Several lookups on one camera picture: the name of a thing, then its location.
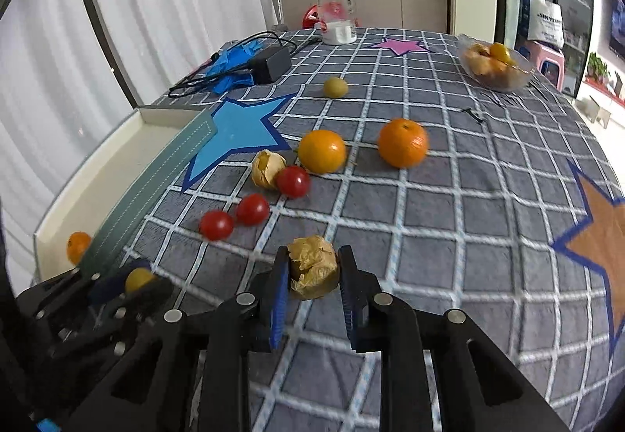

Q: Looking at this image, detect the white tray with teal rim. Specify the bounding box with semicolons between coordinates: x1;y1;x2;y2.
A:
32;105;218;286

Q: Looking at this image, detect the white tote bag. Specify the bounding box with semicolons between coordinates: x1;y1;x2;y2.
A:
526;0;566;48

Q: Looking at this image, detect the small yellow round fruit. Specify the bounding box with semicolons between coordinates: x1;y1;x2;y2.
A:
125;267;156;293
323;77;349;99

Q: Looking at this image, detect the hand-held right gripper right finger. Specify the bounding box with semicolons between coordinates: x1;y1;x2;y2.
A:
338;245;570;432

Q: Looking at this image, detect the potted green plant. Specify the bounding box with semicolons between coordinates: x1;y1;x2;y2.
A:
587;52;611;82

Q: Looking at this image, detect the white television console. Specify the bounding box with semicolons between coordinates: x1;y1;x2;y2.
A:
583;77;625;108

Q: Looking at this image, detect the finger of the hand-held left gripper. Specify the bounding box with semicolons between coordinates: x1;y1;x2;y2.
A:
122;277;175;324
89;259;153;306

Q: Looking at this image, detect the husked physalis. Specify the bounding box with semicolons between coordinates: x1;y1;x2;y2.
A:
286;236;341;301
465;44;494;74

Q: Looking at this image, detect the physalis with husk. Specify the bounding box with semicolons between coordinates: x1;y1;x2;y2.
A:
251;150;288;191

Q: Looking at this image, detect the red cherry tomato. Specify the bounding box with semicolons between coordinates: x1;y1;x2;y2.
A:
275;165;312;199
236;193;271;226
198;210;235;242

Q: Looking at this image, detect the red plastic stool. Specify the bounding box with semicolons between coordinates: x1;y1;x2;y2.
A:
302;5;324;30

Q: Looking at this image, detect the small orange kumquat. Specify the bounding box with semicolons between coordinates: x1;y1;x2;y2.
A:
67;232;93;265

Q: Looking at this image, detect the pink plastic stool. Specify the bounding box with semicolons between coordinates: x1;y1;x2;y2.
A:
520;40;566;93

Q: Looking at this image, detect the blue glove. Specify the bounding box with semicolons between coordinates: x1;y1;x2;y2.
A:
204;41;274;94

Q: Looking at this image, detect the black power adapter with cable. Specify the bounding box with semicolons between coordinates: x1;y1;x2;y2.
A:
167;30;323;99

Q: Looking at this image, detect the wall television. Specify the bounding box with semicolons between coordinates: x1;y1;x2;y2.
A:
608;0;625;59

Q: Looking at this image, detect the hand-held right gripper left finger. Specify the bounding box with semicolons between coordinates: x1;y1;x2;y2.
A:
63;245;294;432

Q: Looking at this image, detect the clear glass bowl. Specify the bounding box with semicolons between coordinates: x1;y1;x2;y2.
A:
456;34;534;93

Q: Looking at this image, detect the deep orange tangerine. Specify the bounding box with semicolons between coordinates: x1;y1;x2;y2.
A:
378;118;430;169

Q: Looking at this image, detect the small white stand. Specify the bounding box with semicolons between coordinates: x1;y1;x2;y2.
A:
577;96;615;126

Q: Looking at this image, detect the yellowish orange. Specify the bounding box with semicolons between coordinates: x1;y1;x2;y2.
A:
298;130;347;174

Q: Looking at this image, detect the clear plastic bottle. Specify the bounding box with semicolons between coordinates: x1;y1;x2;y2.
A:
315;0;358;45

